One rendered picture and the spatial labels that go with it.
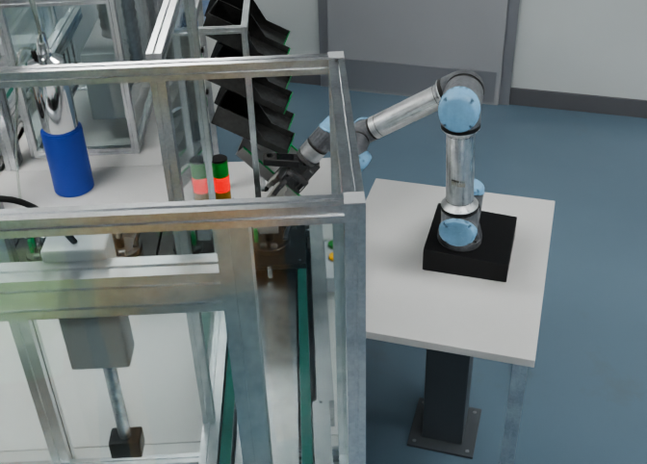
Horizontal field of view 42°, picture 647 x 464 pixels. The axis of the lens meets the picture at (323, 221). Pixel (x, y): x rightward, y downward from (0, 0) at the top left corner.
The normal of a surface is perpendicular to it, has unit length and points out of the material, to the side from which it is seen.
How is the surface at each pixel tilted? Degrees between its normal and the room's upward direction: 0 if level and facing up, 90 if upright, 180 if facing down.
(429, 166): 0
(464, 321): 0
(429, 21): 90
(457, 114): 84
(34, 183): 0
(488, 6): 90
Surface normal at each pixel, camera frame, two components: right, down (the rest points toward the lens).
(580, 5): -0.28, 0.55
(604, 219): -0.03, -0.83
